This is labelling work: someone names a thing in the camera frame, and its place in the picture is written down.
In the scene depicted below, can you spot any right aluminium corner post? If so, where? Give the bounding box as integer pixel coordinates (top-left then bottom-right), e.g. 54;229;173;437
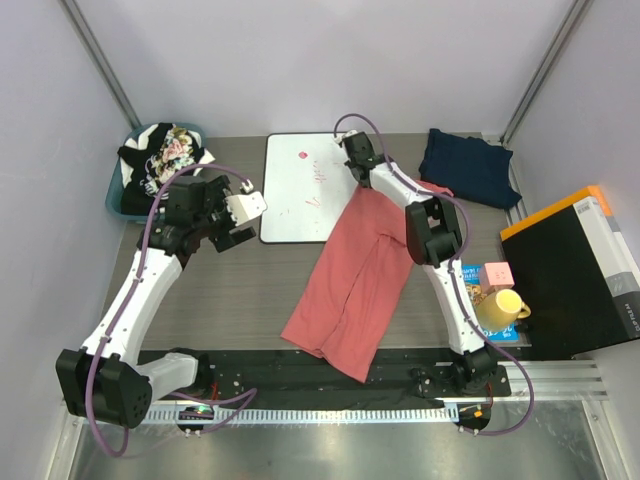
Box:
500;0;593;146

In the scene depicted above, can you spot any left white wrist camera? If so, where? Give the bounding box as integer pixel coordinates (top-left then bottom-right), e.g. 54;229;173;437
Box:
225;180;268;226

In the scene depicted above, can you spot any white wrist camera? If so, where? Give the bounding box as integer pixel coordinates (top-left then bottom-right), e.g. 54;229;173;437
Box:
225;180;268;226
333;130;358;146

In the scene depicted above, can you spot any black orange box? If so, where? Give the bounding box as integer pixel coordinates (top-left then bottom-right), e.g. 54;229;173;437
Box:
500;185;639;360

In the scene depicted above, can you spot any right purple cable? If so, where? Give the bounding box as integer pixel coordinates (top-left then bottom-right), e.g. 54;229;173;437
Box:
333;112;536;437

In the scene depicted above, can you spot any pink power adapter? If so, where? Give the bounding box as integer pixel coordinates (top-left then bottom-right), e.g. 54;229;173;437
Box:
478;262;515;294

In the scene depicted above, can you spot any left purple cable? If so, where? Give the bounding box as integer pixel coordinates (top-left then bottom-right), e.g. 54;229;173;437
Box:
84;163;259;459

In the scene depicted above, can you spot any left aluminium corner post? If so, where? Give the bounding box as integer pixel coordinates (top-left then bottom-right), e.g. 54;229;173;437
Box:
59;0;142;129

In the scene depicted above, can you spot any white board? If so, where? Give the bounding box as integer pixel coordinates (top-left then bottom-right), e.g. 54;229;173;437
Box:
259;133;357;244

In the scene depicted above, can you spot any folded navy t shirt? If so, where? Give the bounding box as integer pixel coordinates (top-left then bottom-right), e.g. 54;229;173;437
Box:
419;128;522;210

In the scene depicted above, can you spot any red t shirt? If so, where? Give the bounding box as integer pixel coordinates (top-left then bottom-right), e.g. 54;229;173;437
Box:
280;179;455;384

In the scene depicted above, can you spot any black floral t shirt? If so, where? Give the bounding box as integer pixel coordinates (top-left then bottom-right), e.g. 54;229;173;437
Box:
118;123;215;216

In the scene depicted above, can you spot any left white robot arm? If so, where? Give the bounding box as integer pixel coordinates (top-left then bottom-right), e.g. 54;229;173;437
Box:
55;175;267;429

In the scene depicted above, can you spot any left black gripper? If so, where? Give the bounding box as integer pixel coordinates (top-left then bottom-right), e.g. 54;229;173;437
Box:
193;177;255;252

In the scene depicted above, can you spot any aluminium corner post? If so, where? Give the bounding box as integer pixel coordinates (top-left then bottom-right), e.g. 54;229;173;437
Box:
500;0;593;146
59;0;142;129

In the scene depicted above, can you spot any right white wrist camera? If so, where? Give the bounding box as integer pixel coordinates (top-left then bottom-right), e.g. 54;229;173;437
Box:
333;130;358;146

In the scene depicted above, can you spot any blue illustrated book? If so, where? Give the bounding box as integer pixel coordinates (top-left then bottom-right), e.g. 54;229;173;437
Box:
462;265;519;343

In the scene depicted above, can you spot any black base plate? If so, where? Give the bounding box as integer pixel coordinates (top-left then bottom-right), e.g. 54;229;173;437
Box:
185;348;512;411

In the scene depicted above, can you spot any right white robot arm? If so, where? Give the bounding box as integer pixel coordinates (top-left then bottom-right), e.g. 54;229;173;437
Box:
334;130;497;395

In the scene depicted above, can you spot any aluminium frame rail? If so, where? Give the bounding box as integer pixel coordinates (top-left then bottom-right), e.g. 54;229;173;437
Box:
60;362;610;426

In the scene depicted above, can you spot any teal laundry basket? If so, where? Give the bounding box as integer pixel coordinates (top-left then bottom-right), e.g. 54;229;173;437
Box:
105;122;206;224

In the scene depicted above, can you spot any purple cable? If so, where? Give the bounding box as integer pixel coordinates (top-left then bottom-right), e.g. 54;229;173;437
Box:
84;163;259;459
333;112;536;437

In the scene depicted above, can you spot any yellow cup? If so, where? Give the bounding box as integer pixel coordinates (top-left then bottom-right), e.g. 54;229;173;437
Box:
475;289;531;332

